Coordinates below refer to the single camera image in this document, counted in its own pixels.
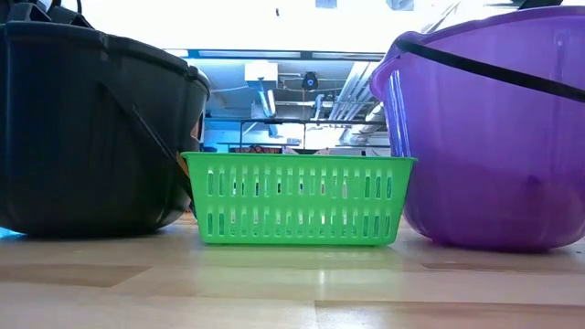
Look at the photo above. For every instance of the silver ventilation duct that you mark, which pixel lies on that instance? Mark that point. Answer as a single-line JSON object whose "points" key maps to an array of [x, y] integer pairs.
{"points": [[356, 91]]}

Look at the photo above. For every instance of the purple halloween bucket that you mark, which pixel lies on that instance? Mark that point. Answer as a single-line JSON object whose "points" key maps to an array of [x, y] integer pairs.
{"points": [[480, 160]]}

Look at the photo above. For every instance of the black halloween bucket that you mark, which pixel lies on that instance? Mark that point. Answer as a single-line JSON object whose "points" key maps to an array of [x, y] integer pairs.
{"points": [[91, 137]]}

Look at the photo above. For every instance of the small black camera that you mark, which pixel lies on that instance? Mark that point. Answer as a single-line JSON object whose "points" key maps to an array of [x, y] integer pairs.
{"points": [[311, 81]]}

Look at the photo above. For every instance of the white box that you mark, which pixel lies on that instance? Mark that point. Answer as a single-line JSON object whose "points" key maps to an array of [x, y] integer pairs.
{"points": [[260, 71]]}

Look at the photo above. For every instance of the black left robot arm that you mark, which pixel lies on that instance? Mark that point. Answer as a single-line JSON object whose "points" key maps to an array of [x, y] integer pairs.
{"points": [[27, 13]]}

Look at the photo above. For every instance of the green plastic basket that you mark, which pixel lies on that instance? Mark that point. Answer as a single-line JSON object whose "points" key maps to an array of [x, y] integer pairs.
{"points": [[297, 159]]}

